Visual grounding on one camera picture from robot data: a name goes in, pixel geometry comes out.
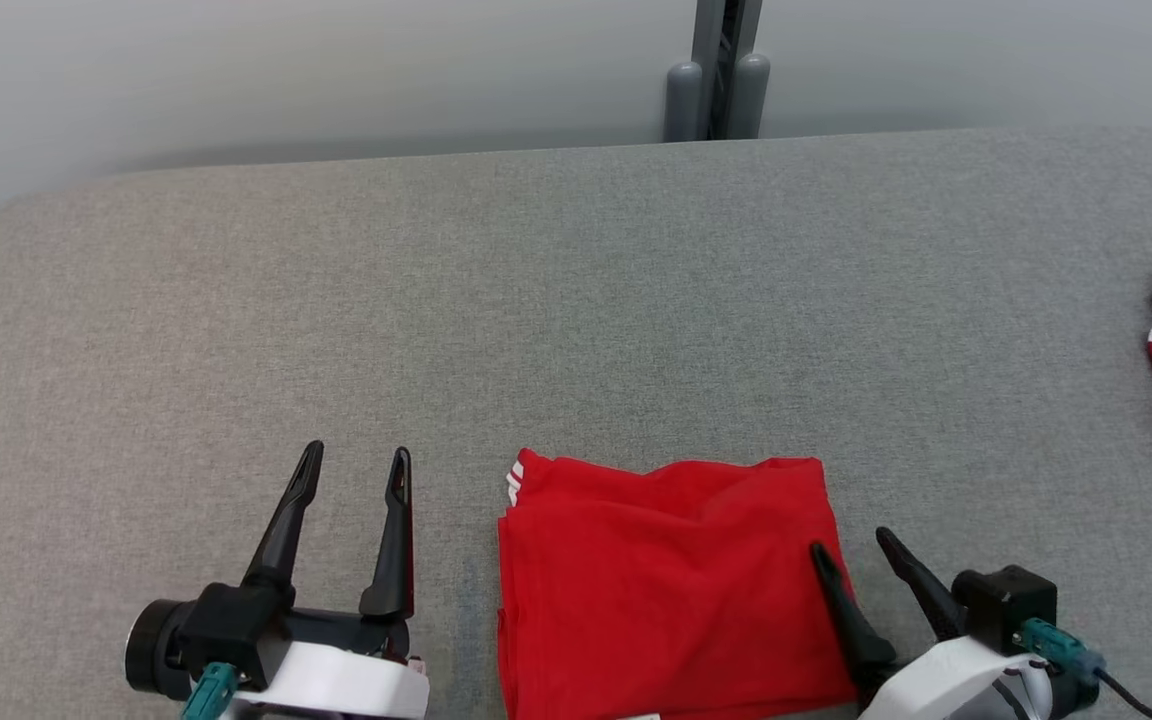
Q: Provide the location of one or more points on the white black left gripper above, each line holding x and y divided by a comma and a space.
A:
336, 685

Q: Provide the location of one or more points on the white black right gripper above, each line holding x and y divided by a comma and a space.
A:
946, 680

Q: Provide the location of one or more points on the red Bulls T-shirt white sleeves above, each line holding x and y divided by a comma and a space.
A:
666, 600

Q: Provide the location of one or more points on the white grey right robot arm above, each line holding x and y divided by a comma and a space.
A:
1026, 706

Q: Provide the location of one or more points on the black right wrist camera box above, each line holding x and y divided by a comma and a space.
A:
1006, 600

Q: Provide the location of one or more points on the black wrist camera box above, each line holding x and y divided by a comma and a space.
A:
1006, 600
226, 630

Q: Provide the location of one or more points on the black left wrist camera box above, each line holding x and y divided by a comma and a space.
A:
226, 630

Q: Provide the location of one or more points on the grey metal post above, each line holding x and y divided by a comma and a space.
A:
716, 90

